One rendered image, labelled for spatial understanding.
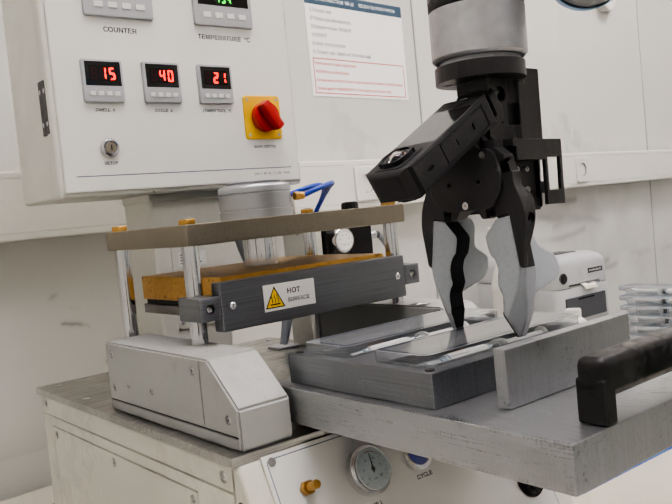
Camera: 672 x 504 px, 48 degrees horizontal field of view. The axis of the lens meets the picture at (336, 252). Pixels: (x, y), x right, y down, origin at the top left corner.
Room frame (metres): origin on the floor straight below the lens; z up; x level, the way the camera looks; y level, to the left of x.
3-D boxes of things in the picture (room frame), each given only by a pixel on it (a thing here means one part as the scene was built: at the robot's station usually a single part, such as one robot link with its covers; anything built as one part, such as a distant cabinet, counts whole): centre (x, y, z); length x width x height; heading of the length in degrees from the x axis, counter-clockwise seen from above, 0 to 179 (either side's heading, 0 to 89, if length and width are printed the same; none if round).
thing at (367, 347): (0.66, -0.06, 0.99); 0.18 x 0.06 x 0.02; 129
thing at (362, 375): (0.63, -0.08, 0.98); 0.20 x 0.17 x 0.03; 129
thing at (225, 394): (0.69, 0.15, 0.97); 0.25 x 0.05 x 0.07; 39
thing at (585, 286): (1.78, -0.47, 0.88); 0.25 x 0.20 x 0.17; 38
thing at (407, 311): (0.86, -0.07, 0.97); 0.26 x 0.05 x 0.07; 39
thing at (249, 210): (0.87, 0.09, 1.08); 0.31 x 0.24 x 0.13; 129
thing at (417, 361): (0.60, -0.11, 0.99); 0.18 x 0.06 x 0.02; 129
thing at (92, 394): (0.86, 0.10, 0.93); 0.46 x 0.35 x 0.01; 39
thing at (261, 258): (0.84, 0.07, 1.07); 0.22 x 0.17 x 0.10; 129
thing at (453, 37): (0.61, -0.13, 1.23); 0.08 x 0.08 x 0.05
